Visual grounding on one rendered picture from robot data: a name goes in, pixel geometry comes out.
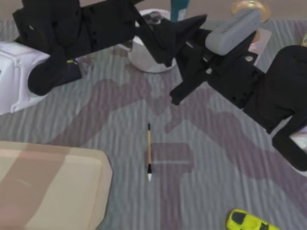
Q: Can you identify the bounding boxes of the white flat box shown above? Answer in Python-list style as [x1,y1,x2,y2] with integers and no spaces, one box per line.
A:
[246,30,273,71]

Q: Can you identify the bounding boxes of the gold rimmed plate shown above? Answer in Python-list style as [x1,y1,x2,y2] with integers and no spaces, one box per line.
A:
[230,0,270,23]

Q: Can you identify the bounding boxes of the beige plastic tray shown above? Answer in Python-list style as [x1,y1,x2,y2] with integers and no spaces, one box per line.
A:
[0,140,114,230]

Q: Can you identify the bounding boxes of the yellow toy car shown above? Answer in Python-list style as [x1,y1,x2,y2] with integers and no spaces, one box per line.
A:
[226,208,282,230]

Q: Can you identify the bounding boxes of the white round container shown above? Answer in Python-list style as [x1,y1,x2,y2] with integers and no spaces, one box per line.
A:
[127,9,175,73]

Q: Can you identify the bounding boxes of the grey striped tablecloth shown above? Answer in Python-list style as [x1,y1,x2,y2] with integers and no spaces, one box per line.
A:
[0,18,307,230]

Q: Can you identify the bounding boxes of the tan calligraphy brush pen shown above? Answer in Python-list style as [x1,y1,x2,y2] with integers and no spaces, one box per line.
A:
[146,123,154,183]

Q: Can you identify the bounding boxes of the grey rounded case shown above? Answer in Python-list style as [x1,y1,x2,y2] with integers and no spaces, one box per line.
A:
[205,10,262,56]

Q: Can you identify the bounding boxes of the teal box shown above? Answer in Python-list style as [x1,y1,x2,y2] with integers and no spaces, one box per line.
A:
[169,0,192,23]

